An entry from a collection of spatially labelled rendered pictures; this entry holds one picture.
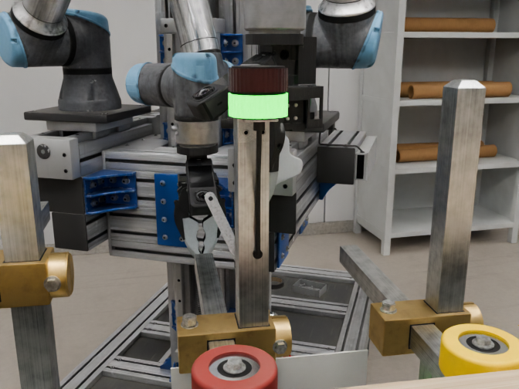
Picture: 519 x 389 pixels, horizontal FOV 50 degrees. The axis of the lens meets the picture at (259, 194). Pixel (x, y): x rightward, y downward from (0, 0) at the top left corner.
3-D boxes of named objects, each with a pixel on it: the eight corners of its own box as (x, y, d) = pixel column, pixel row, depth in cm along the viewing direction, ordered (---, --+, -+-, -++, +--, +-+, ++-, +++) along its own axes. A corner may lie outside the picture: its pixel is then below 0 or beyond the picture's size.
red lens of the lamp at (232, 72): (225, 88, 58) (224, 66, 58) (281, 87, 59) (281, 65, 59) (232, 93, 52) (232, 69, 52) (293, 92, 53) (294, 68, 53)
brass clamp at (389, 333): (366, 335, 74) (368, 300, 73) (459, 326, 77) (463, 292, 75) (384, 360, 69) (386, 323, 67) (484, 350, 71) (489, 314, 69)
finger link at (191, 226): (199, 253, 105) (198, 206, 102) (201, 265, 99) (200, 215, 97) (182, 254, 104) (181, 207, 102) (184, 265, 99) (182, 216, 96)
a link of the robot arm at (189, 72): (193, 52, 98) (228, 52, 92) (195, 114, 101) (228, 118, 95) (157, 52, 92) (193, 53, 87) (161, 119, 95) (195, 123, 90)
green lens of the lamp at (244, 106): (225, 112, 59) (225, 91, 58) (280, 110, 60) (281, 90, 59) (232, 119, 53) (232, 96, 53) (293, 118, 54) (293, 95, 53)
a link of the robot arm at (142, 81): (169, 101, 110) (208, 105, 103) (122, 106, 102) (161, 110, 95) (167, 60, 108) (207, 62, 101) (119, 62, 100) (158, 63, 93)
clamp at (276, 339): (178, 352, 70) (176, 316, 69) (283, 343, 72) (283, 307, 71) (179, 377, 64) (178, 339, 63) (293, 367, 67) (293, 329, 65)
